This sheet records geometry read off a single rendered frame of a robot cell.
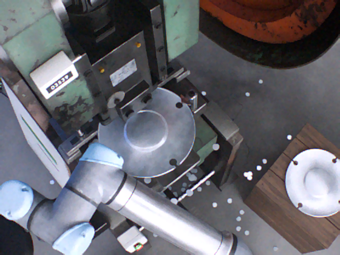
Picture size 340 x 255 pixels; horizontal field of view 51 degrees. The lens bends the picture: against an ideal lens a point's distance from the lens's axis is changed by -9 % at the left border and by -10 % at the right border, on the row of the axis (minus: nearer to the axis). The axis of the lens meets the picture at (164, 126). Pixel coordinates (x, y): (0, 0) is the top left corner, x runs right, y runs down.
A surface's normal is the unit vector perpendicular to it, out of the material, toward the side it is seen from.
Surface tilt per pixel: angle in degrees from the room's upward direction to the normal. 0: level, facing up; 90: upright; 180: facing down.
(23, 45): 90
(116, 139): 0
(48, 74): 0
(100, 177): 28
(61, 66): 0
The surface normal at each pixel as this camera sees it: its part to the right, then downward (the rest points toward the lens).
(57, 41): 0.62, 0.71
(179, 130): -0.05, -0.38
